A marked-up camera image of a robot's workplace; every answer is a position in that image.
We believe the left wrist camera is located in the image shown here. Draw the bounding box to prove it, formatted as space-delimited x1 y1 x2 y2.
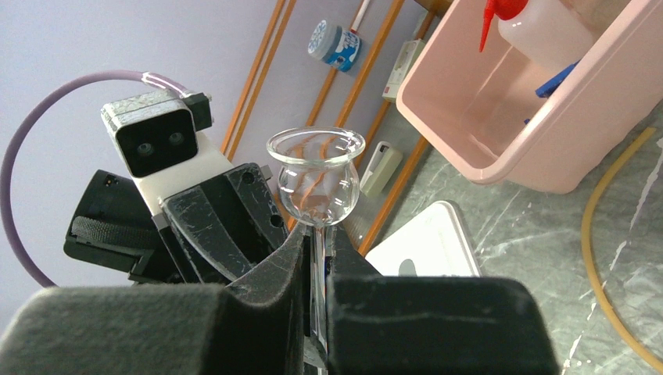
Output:
99 88 234 214

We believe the red cap wash bottle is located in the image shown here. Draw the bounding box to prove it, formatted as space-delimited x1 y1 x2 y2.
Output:
479 0 596 73

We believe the clear glass thistle funnel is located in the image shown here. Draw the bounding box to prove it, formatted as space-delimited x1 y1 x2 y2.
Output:
267 127 366 374

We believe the white bin lid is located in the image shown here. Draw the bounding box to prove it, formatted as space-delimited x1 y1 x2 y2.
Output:
366 200 481 277

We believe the blue white round container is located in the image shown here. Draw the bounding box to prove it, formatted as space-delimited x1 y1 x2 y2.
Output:
307 20 363 72

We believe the red capped marker pen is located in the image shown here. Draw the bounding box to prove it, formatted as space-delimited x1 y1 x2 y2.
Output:
350 0 371 33

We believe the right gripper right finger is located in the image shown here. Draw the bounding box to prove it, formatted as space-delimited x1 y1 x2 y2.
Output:
326 225 560 374

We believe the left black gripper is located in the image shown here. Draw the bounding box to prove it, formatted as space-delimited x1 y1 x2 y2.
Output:
130 163 288 284

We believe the pink plastic bin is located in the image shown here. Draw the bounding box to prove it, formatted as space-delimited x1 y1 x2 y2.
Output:
396 1 662 194

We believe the grey white stapler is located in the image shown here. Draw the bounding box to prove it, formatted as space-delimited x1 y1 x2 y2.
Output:
360 141 403 198

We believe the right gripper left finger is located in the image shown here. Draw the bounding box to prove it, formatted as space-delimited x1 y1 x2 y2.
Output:
1 224 309 374

